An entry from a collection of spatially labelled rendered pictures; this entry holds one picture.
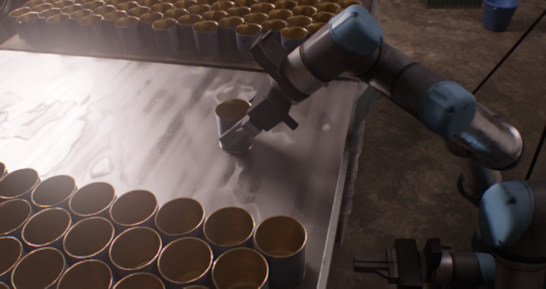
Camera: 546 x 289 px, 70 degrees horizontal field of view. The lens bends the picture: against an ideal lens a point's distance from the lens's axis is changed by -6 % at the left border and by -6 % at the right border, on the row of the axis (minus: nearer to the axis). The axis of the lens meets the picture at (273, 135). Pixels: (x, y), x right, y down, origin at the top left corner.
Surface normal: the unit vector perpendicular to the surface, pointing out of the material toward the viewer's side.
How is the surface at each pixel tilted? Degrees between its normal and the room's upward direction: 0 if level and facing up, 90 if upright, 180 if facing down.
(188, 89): 0
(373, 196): 0
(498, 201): 85
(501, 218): 84
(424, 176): 0
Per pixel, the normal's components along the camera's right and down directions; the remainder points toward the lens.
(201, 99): -0.04, -0.78
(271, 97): 0.66, -0.46
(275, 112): -0.25, 0.61
